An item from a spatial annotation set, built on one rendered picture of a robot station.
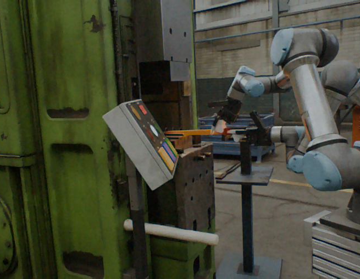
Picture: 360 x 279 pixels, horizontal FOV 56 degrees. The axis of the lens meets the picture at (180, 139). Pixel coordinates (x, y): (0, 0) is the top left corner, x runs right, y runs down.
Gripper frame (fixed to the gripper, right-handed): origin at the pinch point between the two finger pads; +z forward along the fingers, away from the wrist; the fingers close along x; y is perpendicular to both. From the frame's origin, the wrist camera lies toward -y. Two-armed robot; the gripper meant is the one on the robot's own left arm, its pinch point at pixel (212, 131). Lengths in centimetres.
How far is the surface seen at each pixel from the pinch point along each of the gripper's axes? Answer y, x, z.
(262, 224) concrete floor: 41, 128, 93
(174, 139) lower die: -14.0, -7.9, 11.3
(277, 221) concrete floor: 50, 140, 88
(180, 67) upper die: -29.4, -2.1, -20.8
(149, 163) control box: 7, -70, -4
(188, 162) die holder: -1.4, -10.6, 16.9
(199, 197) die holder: 9.2, 0.3, 35.8
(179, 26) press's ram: -39, 0, -38
